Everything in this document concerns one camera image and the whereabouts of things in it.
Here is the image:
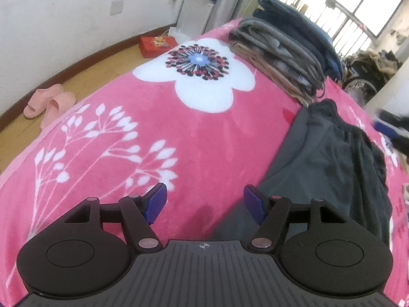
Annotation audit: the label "pile of clutter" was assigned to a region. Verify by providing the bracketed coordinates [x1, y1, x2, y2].
[343, 48, 403, 103]

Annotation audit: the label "beige folded garment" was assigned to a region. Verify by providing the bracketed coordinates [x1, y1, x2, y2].
[231, 41, 312, 107]

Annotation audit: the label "white cabinet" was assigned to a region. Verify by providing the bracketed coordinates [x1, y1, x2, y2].
[177, 0, 215, 37]

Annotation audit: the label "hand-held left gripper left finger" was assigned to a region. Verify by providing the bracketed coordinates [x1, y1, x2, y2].
[65, 183, 167, 253]

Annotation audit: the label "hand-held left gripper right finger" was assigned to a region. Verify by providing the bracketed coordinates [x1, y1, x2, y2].
[244, 185, 346, 253]

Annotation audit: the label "dark grey pants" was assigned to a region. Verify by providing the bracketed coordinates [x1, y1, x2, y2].
[209, 99, 393, 253]

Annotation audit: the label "pink floral blanket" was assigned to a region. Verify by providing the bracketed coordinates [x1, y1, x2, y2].
[0, 17, 409, 307]

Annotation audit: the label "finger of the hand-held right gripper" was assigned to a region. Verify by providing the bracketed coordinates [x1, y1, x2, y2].
[377, 109, 409, 125]
[373, 120, 409, 154]

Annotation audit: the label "pink slipper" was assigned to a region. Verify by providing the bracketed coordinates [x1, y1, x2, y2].
[23, 84, 63, 119]
[40, 91, 76, 128]

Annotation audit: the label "plaid folded garment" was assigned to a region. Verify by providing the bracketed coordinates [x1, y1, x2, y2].
[252, 46, 315, 92]

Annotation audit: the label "red gift box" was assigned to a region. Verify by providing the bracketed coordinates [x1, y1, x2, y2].
[139, 35, 179, 59]

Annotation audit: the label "grey folded garment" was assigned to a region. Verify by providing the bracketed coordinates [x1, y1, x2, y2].
[229, 17, 325, 98]

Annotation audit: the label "navy blue folded garment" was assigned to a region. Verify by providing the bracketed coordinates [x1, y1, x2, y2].
[254, 0, 344, 82]

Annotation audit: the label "spoked wheel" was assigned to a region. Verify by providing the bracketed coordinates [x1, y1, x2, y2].
[343, 78, 378, 100]

